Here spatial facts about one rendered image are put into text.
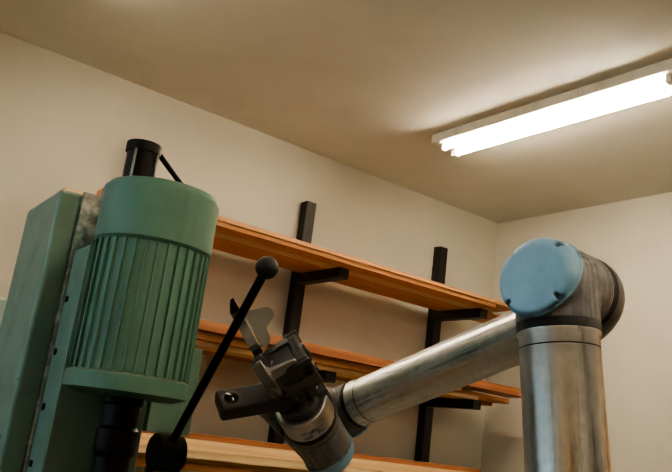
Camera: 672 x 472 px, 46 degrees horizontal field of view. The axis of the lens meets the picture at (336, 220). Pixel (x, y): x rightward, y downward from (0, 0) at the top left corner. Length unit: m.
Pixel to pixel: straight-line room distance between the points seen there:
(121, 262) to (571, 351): 0.63
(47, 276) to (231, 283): 2.70
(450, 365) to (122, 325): 0.56
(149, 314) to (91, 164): 2.69
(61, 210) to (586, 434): 0.88
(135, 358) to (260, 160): 3.15
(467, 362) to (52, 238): 0.71
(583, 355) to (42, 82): 3.08
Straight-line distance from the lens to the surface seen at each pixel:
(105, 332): 1.15
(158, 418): 1.43
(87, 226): 1.39
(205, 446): 3.44
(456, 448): 4.99
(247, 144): 4.20
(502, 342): 1.33
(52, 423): 1.28
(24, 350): 1.37
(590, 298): 1.15
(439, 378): 1.40
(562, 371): 1.11
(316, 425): 1.32
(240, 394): 1.29
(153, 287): 1.15
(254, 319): 1.27
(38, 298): 1.37
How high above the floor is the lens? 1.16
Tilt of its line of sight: 16 degrees up
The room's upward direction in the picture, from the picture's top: 7 degrees clockwise
